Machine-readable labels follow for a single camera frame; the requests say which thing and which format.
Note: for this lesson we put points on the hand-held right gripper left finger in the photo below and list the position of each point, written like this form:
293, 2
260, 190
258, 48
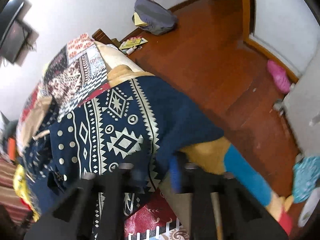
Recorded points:
117, 180

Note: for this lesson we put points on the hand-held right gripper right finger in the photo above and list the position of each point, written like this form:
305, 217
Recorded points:
175, 175

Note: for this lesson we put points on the navy patterned garment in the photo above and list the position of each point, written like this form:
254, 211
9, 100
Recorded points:
120, 120

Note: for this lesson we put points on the patchwork bed cover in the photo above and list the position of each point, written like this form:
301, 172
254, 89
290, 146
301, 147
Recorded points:
205, 157

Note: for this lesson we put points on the yellow garment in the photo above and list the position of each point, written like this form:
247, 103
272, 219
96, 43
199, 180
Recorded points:
22, 187

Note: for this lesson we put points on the striped curtain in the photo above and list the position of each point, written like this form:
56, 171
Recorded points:
7, 175

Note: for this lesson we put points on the orange box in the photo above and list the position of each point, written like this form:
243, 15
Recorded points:
11, 148

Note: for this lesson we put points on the small white bottle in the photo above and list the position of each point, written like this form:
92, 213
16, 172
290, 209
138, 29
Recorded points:
131, 51

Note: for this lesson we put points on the teal printed cloth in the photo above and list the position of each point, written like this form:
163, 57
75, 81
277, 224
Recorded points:
306, 180

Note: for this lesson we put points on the white plastic container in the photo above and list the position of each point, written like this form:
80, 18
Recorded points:
308, 212

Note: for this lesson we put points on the wooden bed board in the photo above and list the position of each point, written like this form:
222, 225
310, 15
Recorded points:
101, 36

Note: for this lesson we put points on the white cabinet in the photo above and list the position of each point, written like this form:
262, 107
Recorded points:
302, 100

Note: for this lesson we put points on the yellow paper pad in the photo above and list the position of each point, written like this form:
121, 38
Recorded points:
138, 20

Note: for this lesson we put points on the grey backpack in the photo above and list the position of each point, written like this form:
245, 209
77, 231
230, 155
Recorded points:
155, 15

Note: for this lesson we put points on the wooden door frame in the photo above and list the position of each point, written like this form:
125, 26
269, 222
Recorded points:
246, 17

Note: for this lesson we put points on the black wall television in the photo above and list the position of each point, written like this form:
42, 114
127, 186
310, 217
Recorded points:
12, 37

